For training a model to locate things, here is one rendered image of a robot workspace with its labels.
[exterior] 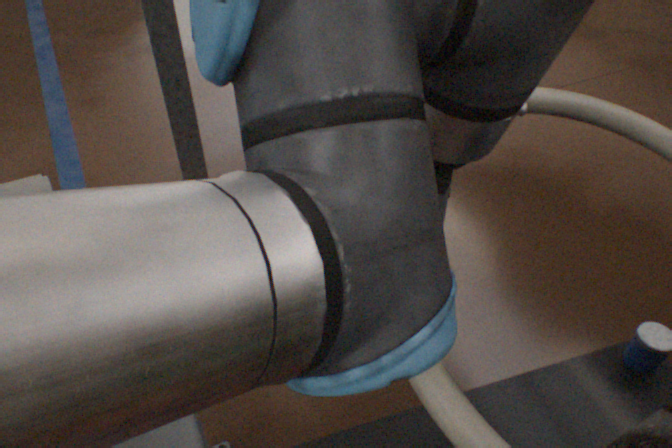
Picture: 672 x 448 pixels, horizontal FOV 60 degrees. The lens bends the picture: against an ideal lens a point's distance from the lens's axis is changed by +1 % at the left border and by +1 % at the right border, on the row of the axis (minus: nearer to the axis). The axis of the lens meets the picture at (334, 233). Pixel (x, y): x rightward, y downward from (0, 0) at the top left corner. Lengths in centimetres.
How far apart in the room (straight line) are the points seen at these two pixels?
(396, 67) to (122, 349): 16
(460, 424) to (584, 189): 216
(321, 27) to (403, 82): 4
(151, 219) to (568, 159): 256
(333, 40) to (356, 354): 13
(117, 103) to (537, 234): 201
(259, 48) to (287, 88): 2
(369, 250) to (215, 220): 6
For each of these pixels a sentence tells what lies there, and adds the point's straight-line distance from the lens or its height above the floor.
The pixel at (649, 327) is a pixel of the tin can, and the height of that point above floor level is 14.
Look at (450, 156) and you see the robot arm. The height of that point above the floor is 129.
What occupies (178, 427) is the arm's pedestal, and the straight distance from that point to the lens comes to 78.
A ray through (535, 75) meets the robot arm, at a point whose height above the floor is 135.
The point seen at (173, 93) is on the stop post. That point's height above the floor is 65.
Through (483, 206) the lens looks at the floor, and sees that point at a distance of 236.
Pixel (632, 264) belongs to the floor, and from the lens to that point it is 231.
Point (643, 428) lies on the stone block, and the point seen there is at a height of 70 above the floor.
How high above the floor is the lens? 152
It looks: 44 degrees down
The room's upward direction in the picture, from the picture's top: straight up
